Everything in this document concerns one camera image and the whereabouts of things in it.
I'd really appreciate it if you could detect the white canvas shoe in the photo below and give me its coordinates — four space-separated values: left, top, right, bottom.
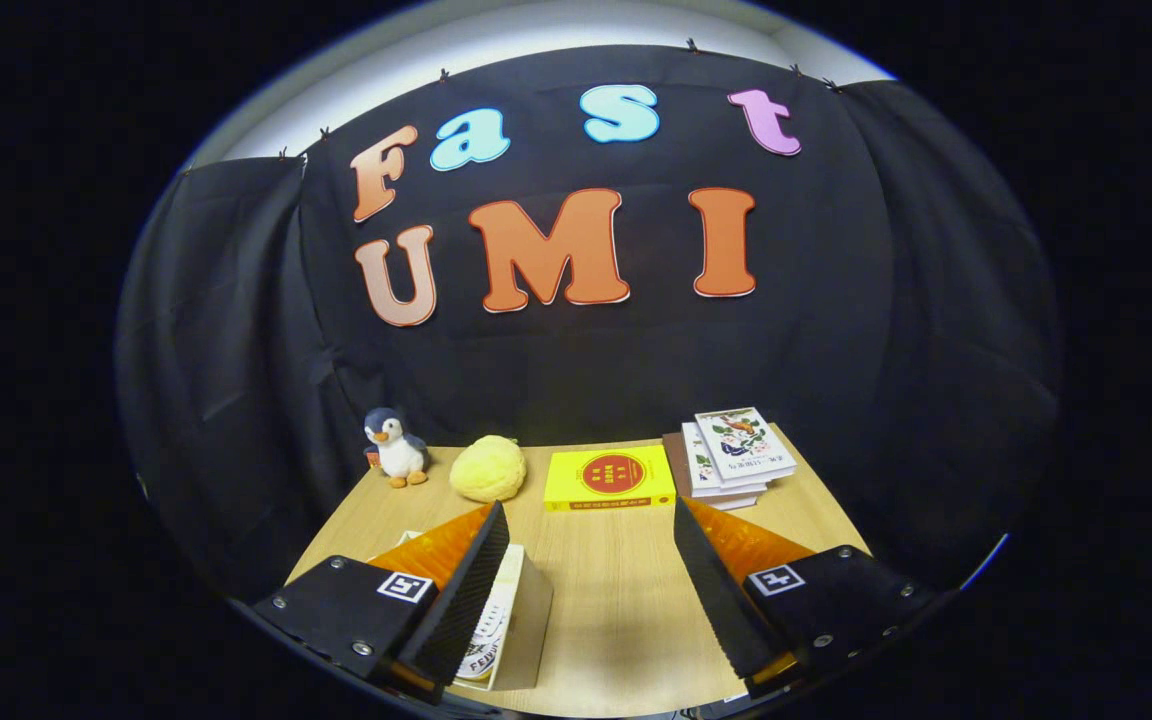
454 570 519 687

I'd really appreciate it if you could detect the white book bird cover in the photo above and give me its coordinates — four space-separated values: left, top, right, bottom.
694 406 798 488

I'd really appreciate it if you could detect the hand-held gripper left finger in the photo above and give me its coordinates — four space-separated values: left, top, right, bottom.
252 500 513 704

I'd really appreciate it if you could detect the beige fabric storage box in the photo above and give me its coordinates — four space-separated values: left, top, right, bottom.
396 530 555 693

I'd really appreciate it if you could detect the white book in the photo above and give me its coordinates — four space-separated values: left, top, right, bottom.
681 422 772 499

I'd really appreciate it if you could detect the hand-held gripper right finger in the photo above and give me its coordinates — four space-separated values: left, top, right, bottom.
672 496 940 701

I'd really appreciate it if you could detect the yellow plush ball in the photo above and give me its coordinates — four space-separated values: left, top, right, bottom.
449 435 528 503

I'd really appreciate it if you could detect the yellow book red label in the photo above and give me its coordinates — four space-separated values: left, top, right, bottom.
544 445 678 512

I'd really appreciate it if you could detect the penguin plush toy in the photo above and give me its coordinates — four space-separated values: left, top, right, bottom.
363 407 431 489

